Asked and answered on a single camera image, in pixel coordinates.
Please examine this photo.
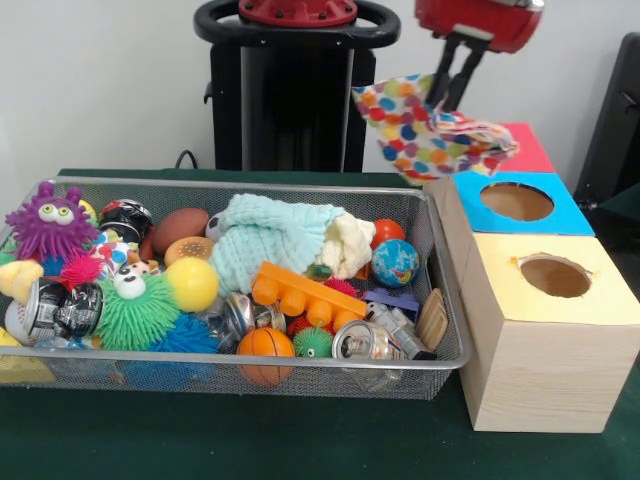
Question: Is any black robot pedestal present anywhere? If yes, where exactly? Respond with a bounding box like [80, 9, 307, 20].
[194, 0, 401, 171]

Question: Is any yellow ball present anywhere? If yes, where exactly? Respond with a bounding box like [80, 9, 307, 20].
[165, 258, 220, 313]

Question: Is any blue globe ball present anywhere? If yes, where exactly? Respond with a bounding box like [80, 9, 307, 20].
[372, 238, 421, 288]

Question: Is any shallow clear bin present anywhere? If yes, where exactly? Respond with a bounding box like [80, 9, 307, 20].
[0, 177, 473, 401]

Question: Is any cream yellow cloth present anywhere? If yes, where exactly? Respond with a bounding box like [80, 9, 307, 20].
[318, 212, 377, 281]

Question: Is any wooden box with three holes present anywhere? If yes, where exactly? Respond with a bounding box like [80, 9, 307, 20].
[423, 121, 640, 434]

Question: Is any small brown football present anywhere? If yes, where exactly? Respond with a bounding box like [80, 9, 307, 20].
[153, 208, 212, 253]

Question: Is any colourful patterned cloth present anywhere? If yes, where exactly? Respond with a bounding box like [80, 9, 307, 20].
[352, 73, 521, 186]

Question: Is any light teal cloth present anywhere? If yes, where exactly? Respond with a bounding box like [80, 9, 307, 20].
[210, 193, 346, 296]

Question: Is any orange building block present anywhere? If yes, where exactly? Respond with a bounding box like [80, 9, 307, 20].
[250, 261, 367, 329]

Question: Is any green spiky ball with eyes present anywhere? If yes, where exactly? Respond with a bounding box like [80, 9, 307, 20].
[95, 262, 183, 351]

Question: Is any crushed silver can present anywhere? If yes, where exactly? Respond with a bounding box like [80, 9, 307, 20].
[333, 320, 404, 363]

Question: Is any purple spiky monster toy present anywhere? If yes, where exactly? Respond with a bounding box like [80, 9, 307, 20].
[4, 181, 101, 263]

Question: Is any dark green table cloth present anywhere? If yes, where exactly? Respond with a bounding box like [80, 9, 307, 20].
[0, 168, 640, 480]

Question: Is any small orange basketball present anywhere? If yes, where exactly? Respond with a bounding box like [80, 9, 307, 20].
[237, 327, 296, 388]

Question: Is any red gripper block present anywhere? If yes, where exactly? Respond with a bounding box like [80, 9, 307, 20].
[415, 0, 546, 113]

